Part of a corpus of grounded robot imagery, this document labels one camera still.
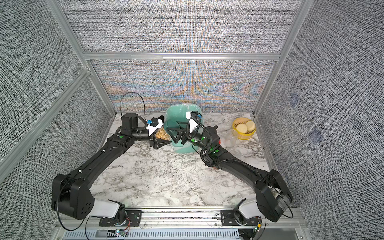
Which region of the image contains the green-lidded peanut jar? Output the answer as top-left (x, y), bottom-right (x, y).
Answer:
top-left (155, 127), bottom-right (171, 141)

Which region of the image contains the green jar lid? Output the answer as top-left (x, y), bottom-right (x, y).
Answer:
top-left (164, 120), bottom-right (177, 130)

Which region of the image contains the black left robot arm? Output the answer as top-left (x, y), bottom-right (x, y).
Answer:
top-left (52, 113), bottom-right (170, 224)

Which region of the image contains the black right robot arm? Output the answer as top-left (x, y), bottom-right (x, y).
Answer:
top-left (164, 121), bottom-right (293, 225)

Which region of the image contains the green plastic trash bin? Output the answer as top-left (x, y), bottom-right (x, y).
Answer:
top-left (163, 104), bottom-right (205, 154)

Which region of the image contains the clear plastic bin liner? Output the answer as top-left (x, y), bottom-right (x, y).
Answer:
top-left (163, 102), bottom-right (206, 151)

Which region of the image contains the front cream steamed bun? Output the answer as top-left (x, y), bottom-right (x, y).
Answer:
top-left (236, 124), bottom-right (247, 134)

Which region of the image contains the cream steamed bun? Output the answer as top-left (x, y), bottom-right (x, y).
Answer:
top-left (245, 121), bottom-right (256, 132)
top-left (236, 124), bottom-right (247, 134)

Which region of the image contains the yellow-rimmed bamboo steamer basket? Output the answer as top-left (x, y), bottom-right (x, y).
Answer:
top-left (232, 117), bottom-right (257, 140)

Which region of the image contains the rear cream steamed bun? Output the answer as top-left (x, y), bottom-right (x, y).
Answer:
top-left (245, 121), bottom-right (256, 132)

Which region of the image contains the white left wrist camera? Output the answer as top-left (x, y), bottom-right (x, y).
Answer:
top-left (146, 120), bottom-right (163, 137)

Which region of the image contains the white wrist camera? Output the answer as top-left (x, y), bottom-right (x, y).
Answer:
top-left (186, 111), bottom-right (202, 134)
top-left (146, 120), bottom-right (163, 137)

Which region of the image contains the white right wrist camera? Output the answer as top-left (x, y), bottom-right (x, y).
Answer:
top-left (186, 111), bottom-right (202, 134)

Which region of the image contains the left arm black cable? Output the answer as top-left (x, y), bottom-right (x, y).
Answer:
top-left (119, 91), bottom-right (147, 121)

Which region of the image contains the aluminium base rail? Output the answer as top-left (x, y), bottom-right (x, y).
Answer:
top-left (51, 206), bottom-right (311, 240)

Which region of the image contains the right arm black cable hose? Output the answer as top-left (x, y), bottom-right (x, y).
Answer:
top-left (191, 113), bottom-right (295, 220)

